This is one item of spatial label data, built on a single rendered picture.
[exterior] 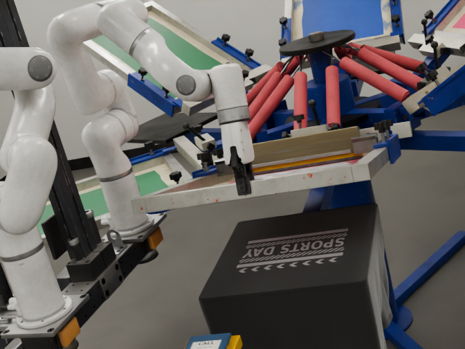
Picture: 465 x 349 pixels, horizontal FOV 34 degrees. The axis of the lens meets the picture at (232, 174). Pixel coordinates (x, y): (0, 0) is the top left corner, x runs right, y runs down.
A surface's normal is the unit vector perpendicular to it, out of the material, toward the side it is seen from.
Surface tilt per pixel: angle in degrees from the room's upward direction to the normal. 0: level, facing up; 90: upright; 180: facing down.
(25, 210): 90
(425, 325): 0
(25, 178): 85
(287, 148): 75
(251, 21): 90
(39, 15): 90
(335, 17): 32
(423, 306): 0
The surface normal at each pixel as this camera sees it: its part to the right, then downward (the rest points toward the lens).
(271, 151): -0.29, 0.11
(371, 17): -0.33, -0.59
